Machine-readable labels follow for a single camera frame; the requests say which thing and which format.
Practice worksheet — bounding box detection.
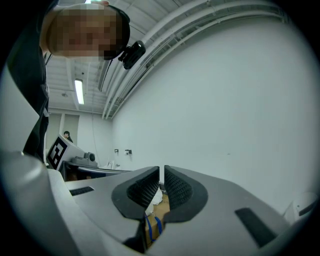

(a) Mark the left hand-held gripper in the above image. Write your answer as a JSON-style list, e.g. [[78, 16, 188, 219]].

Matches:
[[45, 133, 133, 175]]

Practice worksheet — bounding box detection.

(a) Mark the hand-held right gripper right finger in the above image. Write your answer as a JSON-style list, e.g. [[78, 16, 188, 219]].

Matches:
[[149, 164, 292, 256]]

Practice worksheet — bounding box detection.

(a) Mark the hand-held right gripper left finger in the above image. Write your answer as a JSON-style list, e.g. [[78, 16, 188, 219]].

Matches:
[[64, 165, 161, 256]]

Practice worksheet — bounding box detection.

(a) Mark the large cardboard box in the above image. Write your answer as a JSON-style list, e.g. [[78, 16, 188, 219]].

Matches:
[[144, 191, 171, 249]]

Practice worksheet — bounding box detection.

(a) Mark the white plastic bag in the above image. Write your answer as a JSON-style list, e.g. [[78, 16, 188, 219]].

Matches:
[[145, 186, 164, 216]]

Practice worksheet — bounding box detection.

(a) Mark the ceiling light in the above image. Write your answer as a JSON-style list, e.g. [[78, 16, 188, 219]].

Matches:
[[74, 78, 85, 106]]

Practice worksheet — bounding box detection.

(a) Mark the person's head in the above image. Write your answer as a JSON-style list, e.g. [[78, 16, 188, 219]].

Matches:
[[39, 0, 131, 62]]

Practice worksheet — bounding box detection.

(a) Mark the blue shoulder strap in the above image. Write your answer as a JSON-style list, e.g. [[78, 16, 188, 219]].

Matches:
[[144, 214, 164, 243]]

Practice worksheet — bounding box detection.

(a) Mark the black head camera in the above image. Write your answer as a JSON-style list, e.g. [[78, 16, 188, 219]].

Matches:
[[117, 40, 147, 71]]

